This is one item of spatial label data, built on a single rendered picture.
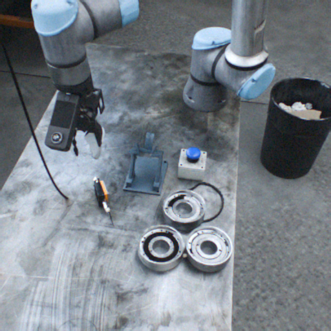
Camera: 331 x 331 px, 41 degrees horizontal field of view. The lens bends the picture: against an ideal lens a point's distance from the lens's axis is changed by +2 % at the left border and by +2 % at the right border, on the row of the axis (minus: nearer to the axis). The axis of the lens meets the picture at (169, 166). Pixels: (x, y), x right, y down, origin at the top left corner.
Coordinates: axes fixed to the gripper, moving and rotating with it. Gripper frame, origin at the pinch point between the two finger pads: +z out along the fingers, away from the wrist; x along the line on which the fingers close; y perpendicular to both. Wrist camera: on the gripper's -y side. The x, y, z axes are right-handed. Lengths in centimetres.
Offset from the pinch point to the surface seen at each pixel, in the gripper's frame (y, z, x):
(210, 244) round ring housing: -5.9, 17.4, -30.4
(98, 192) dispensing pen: 0.1, 13.2, -1.2
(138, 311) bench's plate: -25.0, 17.2, -18.5
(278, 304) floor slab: 26, 102, -56
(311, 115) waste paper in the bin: 111, 72, -62
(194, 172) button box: 14.5, 16.3, -22.7
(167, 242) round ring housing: -8.8, 15.2, -20.9
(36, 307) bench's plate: -29.2, 15.8, 2.0
